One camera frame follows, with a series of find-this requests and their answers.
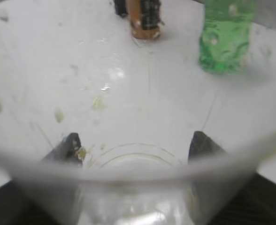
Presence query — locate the transparent plastic cup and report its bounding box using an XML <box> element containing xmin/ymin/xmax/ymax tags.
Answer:
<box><xmin>0</xmin><ymin>0</ymin><xmax>276</xmax><ymax>225</ymax></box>

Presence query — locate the NFC orange juice bottle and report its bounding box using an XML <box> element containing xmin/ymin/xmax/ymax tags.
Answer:
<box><xmin>126</xmin><ymin>0</ymin><xmax>161</xmax><ymax>40</ymax></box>

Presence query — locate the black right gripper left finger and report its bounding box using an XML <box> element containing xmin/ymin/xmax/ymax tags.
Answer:
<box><xmin>0</xmin><ymin>132</ymin><xmax>83</xmax><ymax>225</ymax></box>

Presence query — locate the green soda bottle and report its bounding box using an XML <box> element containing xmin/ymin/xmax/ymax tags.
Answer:
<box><xmin>199</xmin><ymin>0</ymin><xmax>257</xmax><ymax>74</ymax></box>

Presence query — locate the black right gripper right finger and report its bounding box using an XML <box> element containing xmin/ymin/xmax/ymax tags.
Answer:
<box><xmin>187</xmin><ymin>130</ymin><xmax>276</xmax><ymax>225</ymax></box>

